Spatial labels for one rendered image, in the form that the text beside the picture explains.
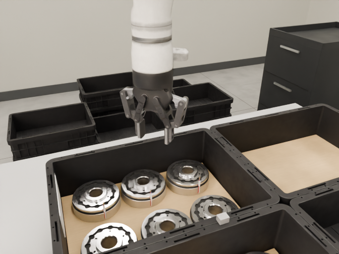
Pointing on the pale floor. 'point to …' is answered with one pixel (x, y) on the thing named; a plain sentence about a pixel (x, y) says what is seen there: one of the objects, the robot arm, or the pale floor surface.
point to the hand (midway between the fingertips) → (154, 133)
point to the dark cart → (301, 66)
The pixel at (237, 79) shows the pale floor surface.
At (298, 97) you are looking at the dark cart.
